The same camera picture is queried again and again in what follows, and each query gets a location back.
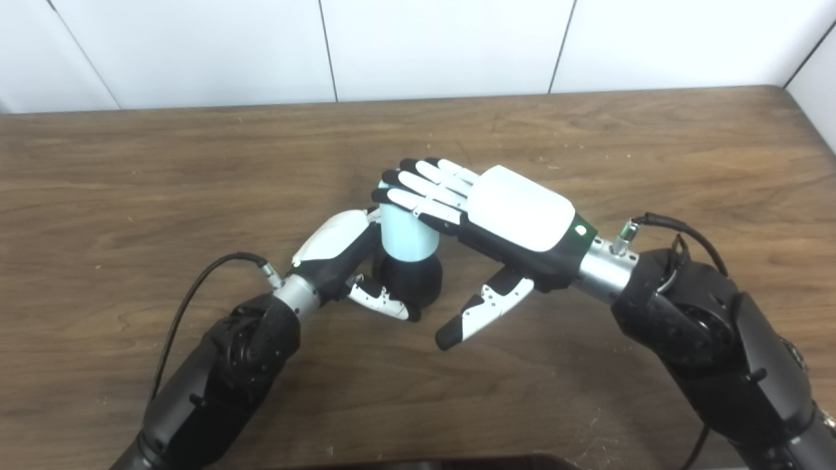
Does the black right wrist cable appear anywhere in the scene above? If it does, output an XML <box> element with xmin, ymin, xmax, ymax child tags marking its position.
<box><xmin>611</xmin><ymin>212</ymin><xmax>729</xmax><ymax>470</ymax></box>

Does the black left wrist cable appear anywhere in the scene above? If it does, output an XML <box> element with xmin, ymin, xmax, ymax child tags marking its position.
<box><xmin>149</xmin><ymin>252</ymin><xmax>284</xmax><ymax>405</ymax></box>

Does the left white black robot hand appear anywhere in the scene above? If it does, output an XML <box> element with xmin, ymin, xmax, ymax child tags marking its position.
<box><xmin>287</xmin><ymin>208</ymin><xmax>422</xmax><ymax>323</ymax></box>

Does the black funnel-shaped nozzle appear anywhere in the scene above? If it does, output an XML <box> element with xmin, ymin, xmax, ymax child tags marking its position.
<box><xmin>372</xmin><ymin>251</ymin><xmax>443</xmax><ymax>309</ymax></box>

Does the light-blue short hose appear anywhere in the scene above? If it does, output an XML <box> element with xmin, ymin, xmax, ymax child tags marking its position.
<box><xmin>378</xmin><ymin>183</ymin><xmax>440</xmax><ymax>262</ymax></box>

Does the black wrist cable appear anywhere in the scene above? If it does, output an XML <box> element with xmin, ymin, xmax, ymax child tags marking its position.
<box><xmin>149</xmin><ymin>252</ymin><xmax>284</xmax><ymax>405</ymax></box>
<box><xmin>611</xmin><ymin>212</ymin><xmax>729</xmax><ymax>470</ymax></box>

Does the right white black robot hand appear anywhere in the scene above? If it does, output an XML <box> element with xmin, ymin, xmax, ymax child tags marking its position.
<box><xmin>370</xmin><ymin>157</ymin><xmax>598</xmax><ymax>352</ymax></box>

